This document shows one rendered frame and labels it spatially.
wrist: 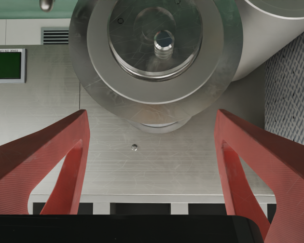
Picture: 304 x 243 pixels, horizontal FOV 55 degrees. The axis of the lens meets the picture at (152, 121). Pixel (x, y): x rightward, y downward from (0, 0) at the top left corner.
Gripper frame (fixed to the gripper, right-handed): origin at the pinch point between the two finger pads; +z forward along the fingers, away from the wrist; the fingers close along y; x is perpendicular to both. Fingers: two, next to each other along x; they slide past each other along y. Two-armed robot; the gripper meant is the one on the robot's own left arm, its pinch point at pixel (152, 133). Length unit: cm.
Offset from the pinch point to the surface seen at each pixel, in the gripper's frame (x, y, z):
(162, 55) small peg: 0.9, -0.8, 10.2
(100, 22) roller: 0.0, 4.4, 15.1
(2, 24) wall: 88, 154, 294
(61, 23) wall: 86, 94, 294
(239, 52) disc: 1.9, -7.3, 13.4
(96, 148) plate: 30.2, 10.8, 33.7
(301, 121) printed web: 13.1, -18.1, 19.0
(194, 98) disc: 5.0, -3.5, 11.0
